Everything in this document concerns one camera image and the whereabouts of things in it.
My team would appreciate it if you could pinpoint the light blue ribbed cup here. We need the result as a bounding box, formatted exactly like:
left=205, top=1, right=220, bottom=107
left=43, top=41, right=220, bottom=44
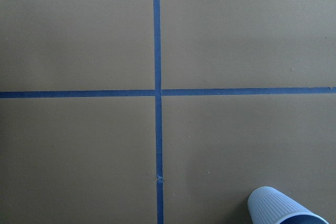
left=247, top=186, right=327, bottom=224

